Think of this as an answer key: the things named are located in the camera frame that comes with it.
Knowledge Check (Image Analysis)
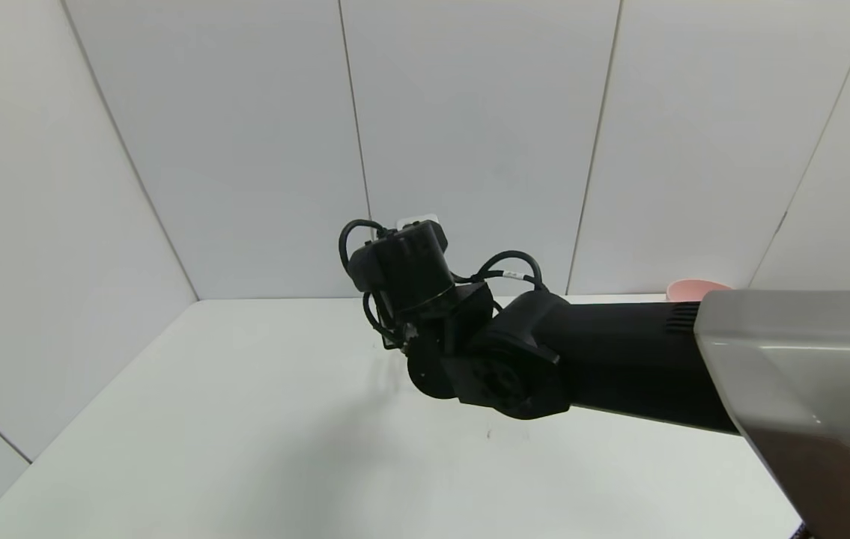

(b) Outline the pink bowl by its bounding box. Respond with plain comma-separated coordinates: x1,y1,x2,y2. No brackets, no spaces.
666,279,733,303

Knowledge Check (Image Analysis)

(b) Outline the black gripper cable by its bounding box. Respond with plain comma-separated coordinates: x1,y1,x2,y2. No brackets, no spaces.
339,219,404,351

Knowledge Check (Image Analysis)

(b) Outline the black cable with white tag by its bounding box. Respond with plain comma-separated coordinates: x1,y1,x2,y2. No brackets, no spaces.
458,250,550,294

